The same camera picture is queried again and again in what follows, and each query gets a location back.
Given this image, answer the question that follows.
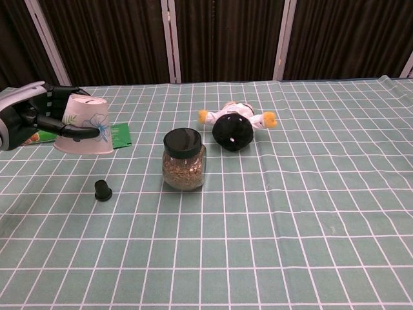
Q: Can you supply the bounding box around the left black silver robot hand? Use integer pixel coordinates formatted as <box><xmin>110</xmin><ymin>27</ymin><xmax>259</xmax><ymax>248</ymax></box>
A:
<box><xmin>0</xmin><ymin>80</ymin><xmax>101</xmax><ymax>152</ymax></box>

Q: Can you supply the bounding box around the white paper cup blue flower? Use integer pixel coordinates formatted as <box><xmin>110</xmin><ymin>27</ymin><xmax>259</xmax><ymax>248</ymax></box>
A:
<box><xmin>52</xmin><ymin>94</ymin><xmax>115</xmax><ymax>156</ymax></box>

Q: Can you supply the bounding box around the orange green snack bag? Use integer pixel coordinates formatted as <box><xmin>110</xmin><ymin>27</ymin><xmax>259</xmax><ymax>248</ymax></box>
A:
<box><xmin>19</xmin><ymin>130</ymin><xmax>59</xmax><ymax>147</ymax></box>

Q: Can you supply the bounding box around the green sachet packet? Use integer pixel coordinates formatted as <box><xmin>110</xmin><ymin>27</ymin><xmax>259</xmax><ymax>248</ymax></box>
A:
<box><xmin>109</xmin><ymin>122</ymin><xmax>134</xmax><ymax>150</ymax></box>

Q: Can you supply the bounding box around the small black bottle cap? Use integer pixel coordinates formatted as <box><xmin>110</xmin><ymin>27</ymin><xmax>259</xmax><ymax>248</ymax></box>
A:
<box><xmin>94</xmin><ymin>180</ymin><xmax>113</xmax><ymax>203</ymax></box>

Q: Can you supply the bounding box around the glass jar black lid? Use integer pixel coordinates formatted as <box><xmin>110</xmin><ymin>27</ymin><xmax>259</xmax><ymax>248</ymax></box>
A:
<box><xmin>161</xmin><ymin>127</ymin><xmax>208</xmax><ymax>192</ymax></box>

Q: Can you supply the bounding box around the plush doll black hat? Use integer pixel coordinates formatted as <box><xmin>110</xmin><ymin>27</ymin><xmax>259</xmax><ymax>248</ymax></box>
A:
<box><xmin>197</xmin><ymin>100</ymin><xmax>279</xmax><ymax>153</ymax></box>

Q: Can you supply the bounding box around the green white grid tablecloth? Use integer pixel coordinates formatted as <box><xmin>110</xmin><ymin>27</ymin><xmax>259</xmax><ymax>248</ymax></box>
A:
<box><xmin>0</xmin><ymin>74</ymin><xmax>413</xmax><ymax>310</ymax></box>

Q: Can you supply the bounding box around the white partition frame post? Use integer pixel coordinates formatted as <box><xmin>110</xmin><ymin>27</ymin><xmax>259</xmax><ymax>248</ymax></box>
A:
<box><xmin>272</xmin><ymin>0</ymin><xmax>298</xmax><ymax>81</ymax></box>
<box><xmin>159</xmin><ymin>0</ymin><xmax>182</xmax><ymax>84</ymax></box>
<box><xmin>398</xmin><ymin>51</ymin><xmax>413</xmax><ymax>79</ymax></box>
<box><xmin>25</xmin><ymin>0</ymin><xmax>72</xmax><ymax>87</ymax></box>

